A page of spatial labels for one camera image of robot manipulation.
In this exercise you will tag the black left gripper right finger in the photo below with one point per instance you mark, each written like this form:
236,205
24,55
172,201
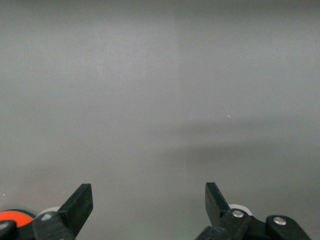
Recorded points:
215,207

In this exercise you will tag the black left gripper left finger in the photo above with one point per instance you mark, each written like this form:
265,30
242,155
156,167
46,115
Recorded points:
72,210

